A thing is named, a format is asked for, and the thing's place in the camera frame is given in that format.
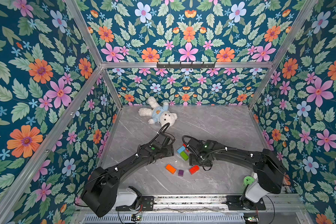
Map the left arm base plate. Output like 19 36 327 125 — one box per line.
115 196 155 212

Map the black hook rail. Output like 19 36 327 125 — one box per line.
156 62 216 70

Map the light blue block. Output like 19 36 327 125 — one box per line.
177 145 186 154

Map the right small circuit board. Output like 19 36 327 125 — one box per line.
244 215 259 224

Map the left small circuit board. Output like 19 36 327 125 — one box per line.
131 214 142 222

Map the aluminium front rail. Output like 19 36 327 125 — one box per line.
151 194 307 213

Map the white teddy bear blue shirt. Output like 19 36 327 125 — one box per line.
138 97 178 127

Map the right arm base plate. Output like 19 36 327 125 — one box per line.
225 195 266 211

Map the orange block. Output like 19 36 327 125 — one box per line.
165 164 176 175

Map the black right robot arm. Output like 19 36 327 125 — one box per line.
182 135 286 211

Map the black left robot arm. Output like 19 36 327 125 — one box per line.
80 123 175 217

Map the purple cube block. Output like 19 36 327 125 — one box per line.
178 169 184 177

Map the small circuit board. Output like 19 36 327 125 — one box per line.
131 214 142 222
244 215 259 224

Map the white vented cable duct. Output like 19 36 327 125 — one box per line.
83 213 245 224

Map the green block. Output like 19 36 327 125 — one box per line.
180 151 189 161

